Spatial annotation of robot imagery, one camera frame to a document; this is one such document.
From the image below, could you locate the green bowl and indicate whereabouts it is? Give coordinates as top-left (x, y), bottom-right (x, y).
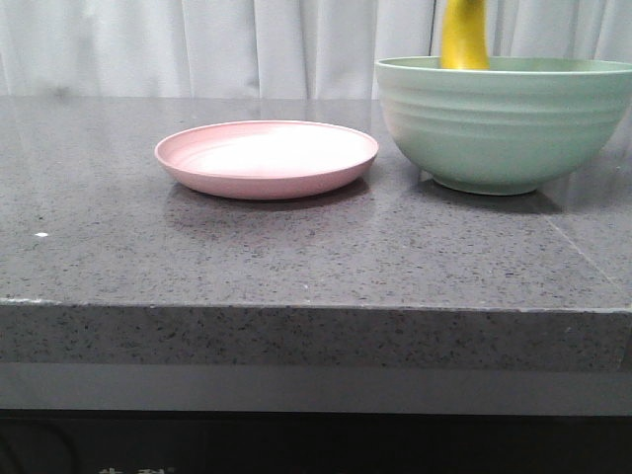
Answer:
top-left (375, 56), bottom-right (631, 196)

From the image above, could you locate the pink plate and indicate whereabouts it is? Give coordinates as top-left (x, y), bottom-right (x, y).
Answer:
top-left (154, 120), bottom-right (379, 200)

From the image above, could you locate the white curtain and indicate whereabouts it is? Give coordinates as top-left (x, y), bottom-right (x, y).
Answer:
top-left (0, 0), bottom-right (632, 102)

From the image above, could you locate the yellow banana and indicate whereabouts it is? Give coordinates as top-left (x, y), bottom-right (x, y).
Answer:
top-left (439, 0), bottom-right (490, 70)

